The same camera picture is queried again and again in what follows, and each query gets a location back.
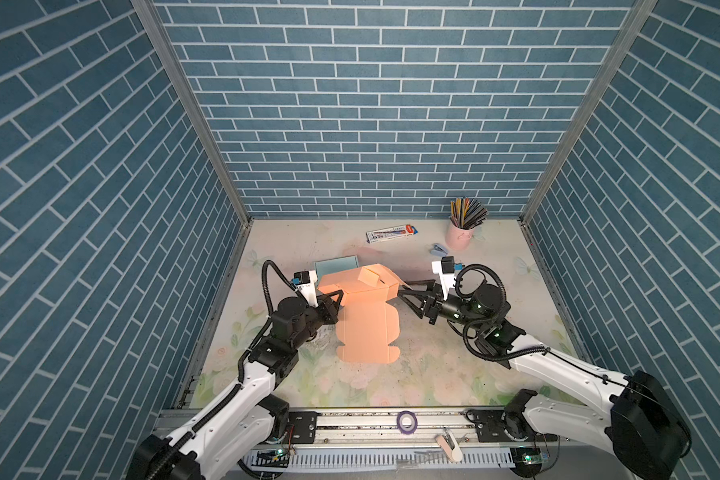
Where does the pink paper box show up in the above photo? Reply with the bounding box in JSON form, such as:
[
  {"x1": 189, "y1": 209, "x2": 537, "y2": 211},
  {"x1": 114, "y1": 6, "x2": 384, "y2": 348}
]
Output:
[{"x1": 318, "y1": 264, "x2": 405, "y2": 364}]

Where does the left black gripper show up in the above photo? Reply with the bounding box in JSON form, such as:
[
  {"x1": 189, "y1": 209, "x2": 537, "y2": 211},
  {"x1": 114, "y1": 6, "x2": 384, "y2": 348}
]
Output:
[{"x1": 289, "y1": 289, "x2": 344, "y2": 353}]

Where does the white pencil box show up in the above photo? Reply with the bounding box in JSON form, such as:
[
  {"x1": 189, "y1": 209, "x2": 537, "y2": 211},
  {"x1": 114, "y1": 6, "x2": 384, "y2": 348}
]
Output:
[{"x1": 366, "y1": 224, "x2": 418, "y2": 244}]

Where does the colored pencils bundle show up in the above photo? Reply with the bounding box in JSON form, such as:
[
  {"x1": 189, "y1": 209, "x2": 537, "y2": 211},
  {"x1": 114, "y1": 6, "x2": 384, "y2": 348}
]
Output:
[{"x1": 450, "y1": 197, "x2": 488, "y2": 230}]

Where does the white pink small tool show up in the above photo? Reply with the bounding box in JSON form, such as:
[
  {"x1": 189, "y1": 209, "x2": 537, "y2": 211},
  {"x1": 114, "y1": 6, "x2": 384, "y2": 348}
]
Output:
[{"x1": 435, "y1": 429, "x2": 464, "y2": 463}]

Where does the metal base rail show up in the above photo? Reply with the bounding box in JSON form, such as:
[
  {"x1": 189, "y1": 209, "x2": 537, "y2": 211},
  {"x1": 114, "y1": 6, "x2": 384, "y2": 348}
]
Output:
[{"x1": 131, "y1": 404, "x2": 661, "y2": 480}]

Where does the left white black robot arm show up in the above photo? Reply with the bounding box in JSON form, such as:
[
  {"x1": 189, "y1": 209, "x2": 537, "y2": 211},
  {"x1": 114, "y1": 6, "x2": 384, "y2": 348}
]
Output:
[{"x1": 126, "y1": 290, "x2": 344, "y2": 479}]

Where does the left black corrugated cable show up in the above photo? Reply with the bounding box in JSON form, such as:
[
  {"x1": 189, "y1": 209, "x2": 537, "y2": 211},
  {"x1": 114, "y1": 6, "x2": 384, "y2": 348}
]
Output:
[{"x1": 143, "y1": 259, "x2": 295, "y2": 480}]

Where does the light blue paper box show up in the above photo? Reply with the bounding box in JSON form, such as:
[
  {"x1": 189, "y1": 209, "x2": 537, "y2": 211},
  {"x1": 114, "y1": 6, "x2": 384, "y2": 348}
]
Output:
[{"x1": 315, "y1": 255, "x2": 359, "y2": 278}]

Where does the blue small stapler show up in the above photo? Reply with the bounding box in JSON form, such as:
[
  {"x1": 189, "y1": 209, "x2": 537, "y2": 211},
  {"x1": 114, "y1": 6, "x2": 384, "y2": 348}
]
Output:
[{"x1": 430, "y1": 243, "x2": 450, "y2": 258}]

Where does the purple tape roll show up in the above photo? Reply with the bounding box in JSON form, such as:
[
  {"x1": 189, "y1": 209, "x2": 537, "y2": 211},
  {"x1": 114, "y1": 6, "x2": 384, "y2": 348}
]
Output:
[{"x1": 396, "y1": 410, "x2": 418, "y2": 435}]

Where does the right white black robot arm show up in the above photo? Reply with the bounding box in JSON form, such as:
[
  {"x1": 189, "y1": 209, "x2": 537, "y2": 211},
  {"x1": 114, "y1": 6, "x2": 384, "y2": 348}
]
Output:
[{"x1": 398, "y1": 280, "x2": 692, "y2": 479}]

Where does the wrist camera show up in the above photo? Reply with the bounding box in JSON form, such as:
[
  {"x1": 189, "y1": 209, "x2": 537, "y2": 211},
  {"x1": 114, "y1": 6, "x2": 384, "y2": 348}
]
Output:
[
  {"x1": 432, "y1": 256, "x2": 456, "y2": 300},
  {"x1": 291, "y1": 270, "x2": 318, "y2": 307}
]

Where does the right black cable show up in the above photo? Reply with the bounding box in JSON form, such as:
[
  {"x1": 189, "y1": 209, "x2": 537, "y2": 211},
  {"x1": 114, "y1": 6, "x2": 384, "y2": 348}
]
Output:
[{"x1": 454, "y1": 263, "x2": 691, "y2": 421}]

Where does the pink pen cup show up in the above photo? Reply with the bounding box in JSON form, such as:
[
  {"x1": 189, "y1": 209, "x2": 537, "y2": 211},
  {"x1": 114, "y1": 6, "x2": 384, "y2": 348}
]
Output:
[{"x1": 445, "y1": 223, "x2": 474, "y2": 251}]

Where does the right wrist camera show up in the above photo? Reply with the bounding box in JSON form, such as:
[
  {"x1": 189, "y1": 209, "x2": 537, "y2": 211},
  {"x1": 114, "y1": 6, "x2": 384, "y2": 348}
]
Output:
[{"x1": 432, "y1": 256, "x2": 456, "y2": 300}]

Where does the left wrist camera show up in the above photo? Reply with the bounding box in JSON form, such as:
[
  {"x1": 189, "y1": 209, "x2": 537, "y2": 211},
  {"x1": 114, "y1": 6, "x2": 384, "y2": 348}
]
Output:
[{"x1": 291, "y1": 270, "x2": 318, "y2": 307}]

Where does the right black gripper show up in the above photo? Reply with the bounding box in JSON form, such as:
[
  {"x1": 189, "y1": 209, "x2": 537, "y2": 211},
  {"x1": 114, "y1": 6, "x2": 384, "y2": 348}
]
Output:
[{"x1": 400, "y1": 281, "x2": 489, "y2": 336}]

